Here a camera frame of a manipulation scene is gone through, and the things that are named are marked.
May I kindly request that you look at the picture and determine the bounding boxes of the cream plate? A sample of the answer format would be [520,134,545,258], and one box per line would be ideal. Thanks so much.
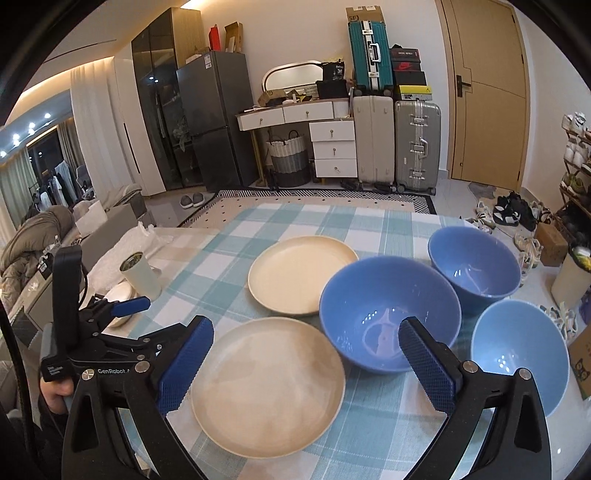
[248,236,360,317]

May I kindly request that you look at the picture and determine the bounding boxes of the oval mirror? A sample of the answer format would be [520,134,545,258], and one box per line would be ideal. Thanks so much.
[262,60,324,93]

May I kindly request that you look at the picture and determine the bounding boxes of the black storage basket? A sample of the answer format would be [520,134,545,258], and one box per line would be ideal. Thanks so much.
[316,79,354,99]

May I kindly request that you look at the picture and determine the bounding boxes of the black paper bag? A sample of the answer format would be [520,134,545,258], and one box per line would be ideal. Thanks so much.
[321,59,347,83]

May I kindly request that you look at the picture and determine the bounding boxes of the small brown cardboard box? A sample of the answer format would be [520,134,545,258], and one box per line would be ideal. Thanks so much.
[533,224,568,267]

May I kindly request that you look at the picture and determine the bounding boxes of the white curtain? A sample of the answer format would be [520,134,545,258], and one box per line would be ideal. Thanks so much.
[69,60,134,195]

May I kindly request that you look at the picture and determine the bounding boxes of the hanging clothes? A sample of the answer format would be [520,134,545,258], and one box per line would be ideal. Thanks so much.
[28,161,77,213]

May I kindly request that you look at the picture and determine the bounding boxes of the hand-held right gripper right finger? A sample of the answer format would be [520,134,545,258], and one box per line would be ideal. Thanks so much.
[398,316,552,480]

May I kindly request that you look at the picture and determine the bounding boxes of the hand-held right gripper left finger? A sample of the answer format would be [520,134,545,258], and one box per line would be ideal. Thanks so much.
[62,315,215,480]

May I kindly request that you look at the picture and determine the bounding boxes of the scattered sneakers group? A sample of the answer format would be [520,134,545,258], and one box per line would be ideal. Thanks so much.
[471,191,580,344]

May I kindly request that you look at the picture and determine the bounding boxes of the wooden door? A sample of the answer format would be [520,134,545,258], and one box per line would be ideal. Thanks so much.
[441,0,529,195]

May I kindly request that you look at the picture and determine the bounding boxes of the shelved shoes collection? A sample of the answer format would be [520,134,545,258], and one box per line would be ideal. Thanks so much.
[561,113,591,195]

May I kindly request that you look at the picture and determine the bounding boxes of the open cardboard box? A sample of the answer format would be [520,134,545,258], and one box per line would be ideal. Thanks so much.
[225,22,244,54]

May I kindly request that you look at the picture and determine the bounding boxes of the beige plate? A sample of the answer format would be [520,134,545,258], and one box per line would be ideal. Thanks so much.
[191,317,346,455]

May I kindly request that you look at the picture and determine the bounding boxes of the white cylindrical container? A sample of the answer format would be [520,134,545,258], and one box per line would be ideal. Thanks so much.
[120,251,162,303]

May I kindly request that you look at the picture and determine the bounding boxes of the teal suitcase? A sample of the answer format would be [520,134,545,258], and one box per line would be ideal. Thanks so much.
[348,21,395,95]

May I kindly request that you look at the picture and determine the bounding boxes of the brown puffer jacket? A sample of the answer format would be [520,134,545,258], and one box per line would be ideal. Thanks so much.
[0,205,75,296]

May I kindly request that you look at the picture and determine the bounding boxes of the cat print cardboard box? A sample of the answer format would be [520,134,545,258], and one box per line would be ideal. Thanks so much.
[567,323,591,400]

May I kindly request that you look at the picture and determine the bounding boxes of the beige suitcase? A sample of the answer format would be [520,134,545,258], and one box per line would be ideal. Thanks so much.
[352,95,396,185]

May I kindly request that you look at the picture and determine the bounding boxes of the silver suitcase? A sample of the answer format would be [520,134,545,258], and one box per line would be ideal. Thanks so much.
[393,99,443,195]

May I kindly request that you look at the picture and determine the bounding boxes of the grey sofa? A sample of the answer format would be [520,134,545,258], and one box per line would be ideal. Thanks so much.
[0,185,155,333]

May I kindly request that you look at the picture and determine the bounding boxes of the yellow and black shoe box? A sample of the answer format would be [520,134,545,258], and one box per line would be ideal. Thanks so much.
[394,84,434,101]

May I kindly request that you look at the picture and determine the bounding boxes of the small white dish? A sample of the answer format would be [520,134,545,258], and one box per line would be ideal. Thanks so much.
[102,282,139,328]

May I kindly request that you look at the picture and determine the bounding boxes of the grey office chair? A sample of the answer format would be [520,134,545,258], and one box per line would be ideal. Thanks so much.
[74,165,98,200]

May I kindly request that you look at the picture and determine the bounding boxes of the white vanity desk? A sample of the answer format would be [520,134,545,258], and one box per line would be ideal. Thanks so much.
[235,98,358,181]

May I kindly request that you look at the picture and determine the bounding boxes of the light blue bowl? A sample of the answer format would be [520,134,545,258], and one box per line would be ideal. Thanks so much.
[471,300,570,418]

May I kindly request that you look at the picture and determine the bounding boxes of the white plastic bag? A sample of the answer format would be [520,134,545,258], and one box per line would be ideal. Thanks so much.
[90,222,174,296]

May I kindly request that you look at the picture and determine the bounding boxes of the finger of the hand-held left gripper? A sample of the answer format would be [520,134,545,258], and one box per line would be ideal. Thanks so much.
[82,296,152,331]
[98,322,194,366]

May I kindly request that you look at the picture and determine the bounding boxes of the dark glass cabinet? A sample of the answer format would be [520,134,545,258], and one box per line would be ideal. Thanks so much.
[131,7,204,192]

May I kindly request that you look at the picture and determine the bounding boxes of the flat cardboard box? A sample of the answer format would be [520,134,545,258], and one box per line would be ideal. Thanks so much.
[345,6,385,24]

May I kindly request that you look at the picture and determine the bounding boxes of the white wardrobe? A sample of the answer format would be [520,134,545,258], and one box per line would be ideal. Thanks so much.
[113,46,167,197]

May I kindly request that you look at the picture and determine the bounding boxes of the woven laundry basket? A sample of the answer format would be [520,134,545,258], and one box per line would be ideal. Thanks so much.
[264,130,311,188]

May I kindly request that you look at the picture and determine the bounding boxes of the dark grey refrigerator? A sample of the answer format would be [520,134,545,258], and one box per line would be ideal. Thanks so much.
[175,51,259,192]

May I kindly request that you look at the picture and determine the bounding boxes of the person's left hand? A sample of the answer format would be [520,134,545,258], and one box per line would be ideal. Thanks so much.
[39,378,75,412]

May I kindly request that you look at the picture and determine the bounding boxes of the white trash bin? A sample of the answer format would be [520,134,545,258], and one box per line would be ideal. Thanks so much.
[551,244,591,310]

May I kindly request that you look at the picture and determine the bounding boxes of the wooden shoe rack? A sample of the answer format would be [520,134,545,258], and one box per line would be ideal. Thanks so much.
[556,113,591,232]

